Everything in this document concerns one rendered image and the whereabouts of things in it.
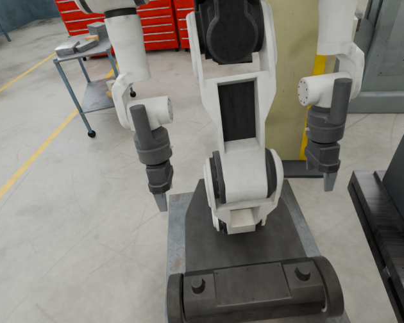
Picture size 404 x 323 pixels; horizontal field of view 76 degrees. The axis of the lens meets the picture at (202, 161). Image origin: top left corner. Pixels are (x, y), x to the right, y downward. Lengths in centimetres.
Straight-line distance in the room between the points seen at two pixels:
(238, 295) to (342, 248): 99
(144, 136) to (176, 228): 84
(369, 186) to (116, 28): 76
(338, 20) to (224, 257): 82
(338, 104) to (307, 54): 118
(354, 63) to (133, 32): 46
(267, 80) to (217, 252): 71
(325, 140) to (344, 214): 132
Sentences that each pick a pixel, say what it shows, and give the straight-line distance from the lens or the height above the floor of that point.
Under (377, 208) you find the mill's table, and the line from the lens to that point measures 83.
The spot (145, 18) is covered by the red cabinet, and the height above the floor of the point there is 58.
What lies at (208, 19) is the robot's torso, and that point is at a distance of 59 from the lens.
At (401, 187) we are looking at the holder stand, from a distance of 83.
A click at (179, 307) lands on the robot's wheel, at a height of 59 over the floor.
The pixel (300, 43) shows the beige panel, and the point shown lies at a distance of 177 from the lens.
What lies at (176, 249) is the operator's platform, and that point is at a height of 40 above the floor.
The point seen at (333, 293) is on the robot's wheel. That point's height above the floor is 58.
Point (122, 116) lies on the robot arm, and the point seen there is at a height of 121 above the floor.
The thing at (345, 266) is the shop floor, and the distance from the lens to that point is 178.
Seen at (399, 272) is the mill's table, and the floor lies 91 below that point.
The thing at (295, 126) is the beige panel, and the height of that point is 36.
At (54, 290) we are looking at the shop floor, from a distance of 197.
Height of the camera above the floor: 150
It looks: 41 degrees down
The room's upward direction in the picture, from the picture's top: 10 degrees counter-clockwise
